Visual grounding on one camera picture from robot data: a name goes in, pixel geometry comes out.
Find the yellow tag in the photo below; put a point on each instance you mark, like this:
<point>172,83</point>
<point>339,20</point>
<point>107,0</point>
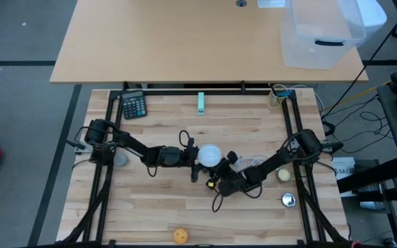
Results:
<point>211,184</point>

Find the black calculator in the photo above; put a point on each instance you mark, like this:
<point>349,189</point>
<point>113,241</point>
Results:
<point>134,105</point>

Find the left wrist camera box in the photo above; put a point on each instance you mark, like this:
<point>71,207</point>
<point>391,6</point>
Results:
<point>188,156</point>

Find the yellow patterned round tin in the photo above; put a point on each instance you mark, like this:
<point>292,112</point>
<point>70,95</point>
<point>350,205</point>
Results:
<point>180,236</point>

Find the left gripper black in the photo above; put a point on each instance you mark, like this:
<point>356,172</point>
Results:
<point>171,156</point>

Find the light wood desk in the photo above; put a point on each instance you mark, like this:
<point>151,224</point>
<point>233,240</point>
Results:
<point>167,41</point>

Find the white flood lightbulb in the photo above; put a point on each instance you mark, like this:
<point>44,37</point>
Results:
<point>210,155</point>

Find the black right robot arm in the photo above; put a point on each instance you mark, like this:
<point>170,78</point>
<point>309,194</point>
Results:
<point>274,160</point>

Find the clear plastic storage bin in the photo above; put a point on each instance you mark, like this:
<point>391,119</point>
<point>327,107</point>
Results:
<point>322,34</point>

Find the blue pen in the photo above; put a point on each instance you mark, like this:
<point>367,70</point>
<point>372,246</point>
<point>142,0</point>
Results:
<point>284,93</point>

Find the white paper label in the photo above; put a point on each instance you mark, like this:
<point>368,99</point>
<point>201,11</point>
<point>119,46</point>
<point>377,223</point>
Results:
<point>343,170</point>

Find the small patterned bowl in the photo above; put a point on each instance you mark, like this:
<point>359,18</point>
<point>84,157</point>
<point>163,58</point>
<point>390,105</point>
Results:
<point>121,160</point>

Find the white chair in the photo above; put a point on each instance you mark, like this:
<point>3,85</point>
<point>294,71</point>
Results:
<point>372,13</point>

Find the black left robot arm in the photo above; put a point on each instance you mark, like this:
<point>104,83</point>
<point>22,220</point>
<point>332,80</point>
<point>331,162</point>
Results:
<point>133,146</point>

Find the green eraser block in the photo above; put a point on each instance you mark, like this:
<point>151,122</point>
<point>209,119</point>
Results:
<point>201,103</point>

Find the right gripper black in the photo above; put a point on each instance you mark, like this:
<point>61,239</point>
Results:
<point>234,179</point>

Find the small silver round tin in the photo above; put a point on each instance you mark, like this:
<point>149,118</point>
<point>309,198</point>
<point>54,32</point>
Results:
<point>288,200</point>

